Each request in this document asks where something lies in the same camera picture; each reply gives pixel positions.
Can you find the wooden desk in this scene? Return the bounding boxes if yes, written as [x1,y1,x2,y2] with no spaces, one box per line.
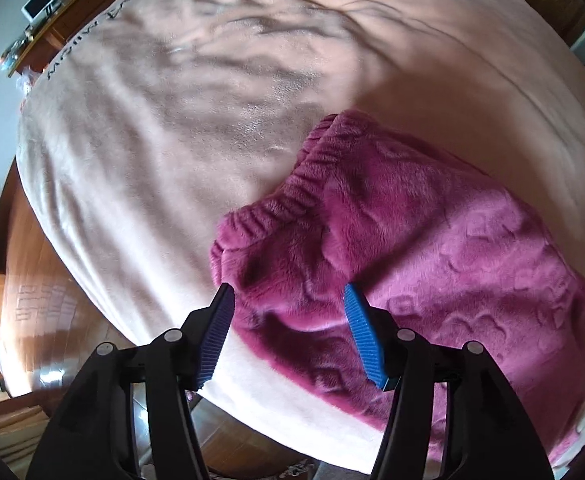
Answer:
[0,0,133,78]

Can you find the white monitor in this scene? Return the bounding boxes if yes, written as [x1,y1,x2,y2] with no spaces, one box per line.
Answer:
[21,0,63,23]

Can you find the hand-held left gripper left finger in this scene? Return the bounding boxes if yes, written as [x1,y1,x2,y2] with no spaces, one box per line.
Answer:
[25,284,236,480]

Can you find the magenta fleece pants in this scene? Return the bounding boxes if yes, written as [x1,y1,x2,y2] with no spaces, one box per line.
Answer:
[208,108,585,468]

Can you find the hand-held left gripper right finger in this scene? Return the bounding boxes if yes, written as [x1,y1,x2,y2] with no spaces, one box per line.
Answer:
[343,282,556,480]

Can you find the pink plush blanket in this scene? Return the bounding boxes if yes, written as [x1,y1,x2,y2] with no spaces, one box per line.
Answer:
[15,0,585,480]

